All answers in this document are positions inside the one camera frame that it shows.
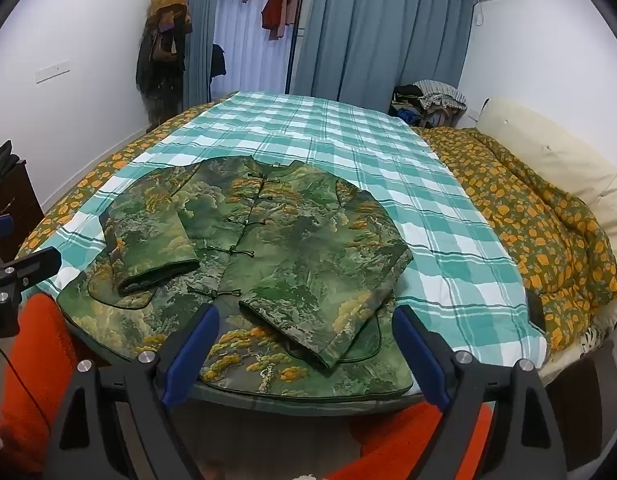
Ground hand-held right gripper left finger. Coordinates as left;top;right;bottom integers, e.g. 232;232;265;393
43;304;222;480

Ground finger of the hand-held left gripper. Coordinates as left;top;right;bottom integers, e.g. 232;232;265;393
0;247;62;307
0;214;15;257

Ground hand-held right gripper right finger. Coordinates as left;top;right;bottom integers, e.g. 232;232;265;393
392;305;569;480

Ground green landscape print jacket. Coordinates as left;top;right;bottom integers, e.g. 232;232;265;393
56;156;415;398

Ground person's left forearm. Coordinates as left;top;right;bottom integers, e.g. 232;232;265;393
1;292;82;473

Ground dark wooden cabinet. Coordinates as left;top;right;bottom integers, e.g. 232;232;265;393
0;159;45;261

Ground dark cloth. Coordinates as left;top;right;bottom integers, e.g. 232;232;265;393
0;140;21;184

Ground person's orange fleece clothing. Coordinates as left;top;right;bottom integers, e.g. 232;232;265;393
333;400;494;480

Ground black phone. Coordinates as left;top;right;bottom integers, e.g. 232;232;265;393
525;291;548;332

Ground tiger striped cloth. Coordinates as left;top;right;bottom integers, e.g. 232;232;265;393
578;322;615;362

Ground orange floral quilt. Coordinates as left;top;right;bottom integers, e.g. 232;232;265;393
413;125;617;353

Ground green checked blanket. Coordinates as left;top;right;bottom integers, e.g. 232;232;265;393
36;91;548;376

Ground dark hanging coat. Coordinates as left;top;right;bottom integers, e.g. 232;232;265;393
135;10;190;132

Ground grey plaid cloth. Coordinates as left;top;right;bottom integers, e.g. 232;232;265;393
413;80;469;112

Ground black hanging garment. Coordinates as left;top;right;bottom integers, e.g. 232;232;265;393
211;44;228;79

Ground red hanging garment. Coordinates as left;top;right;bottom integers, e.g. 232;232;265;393
261;0;285;42

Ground black cable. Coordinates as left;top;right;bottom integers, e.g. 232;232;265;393
0;337;55;461

